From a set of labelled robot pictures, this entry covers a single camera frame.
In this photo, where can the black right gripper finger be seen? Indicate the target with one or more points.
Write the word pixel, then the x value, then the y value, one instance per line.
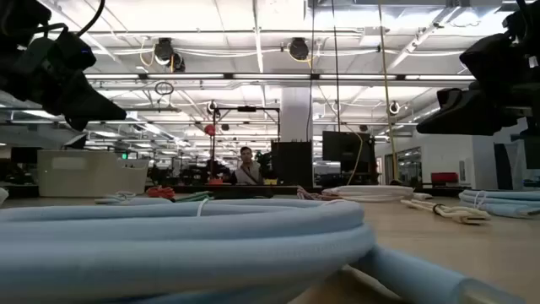
pixel 468 120
pixel 449 97

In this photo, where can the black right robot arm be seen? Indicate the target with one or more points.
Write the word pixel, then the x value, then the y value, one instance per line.
pixel 525 21

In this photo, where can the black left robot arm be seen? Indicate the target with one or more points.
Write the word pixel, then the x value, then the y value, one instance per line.
pixel 17 12

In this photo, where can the translucent white plastic bin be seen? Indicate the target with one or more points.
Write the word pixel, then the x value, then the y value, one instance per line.
pixel 84 173

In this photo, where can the red storage bin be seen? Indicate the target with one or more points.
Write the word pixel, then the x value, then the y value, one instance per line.
pixel 444 177

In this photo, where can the white rounded object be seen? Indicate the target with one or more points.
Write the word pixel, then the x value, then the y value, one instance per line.
pixel 3 196

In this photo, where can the red round object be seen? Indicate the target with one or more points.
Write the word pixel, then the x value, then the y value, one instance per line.
pixel 210 130

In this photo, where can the orange distant object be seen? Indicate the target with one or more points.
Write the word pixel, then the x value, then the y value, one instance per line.
pixel 215 181

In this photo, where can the white structural column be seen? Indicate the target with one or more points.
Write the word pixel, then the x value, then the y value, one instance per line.
pixel 295 114

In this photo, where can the person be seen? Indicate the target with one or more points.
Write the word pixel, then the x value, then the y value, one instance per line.
pixel 249 173

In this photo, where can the black tall cabinet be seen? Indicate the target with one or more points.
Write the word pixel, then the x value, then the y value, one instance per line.
pixel 291 164

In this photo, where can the long ceiling light strip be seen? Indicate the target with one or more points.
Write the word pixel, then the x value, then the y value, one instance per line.
pixel 270 77

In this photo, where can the yellow distant object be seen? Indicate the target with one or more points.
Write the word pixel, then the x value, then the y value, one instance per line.
pixel 270 182

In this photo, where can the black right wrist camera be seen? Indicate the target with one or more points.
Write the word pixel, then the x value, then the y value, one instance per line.
pixel 485 57

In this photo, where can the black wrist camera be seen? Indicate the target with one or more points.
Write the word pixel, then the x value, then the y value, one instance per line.
pixel 73 52
pixel 485 57

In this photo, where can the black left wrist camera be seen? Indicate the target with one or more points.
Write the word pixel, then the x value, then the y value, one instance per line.
pixel 73 52

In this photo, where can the black wall monitor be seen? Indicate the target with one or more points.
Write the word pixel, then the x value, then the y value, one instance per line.
pixel 346 147

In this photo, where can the black distant station frame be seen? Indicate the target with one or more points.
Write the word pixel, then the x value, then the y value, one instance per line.
pixel 246 109

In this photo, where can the black aluminium table frame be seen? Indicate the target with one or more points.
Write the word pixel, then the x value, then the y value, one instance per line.
pixel 278 189

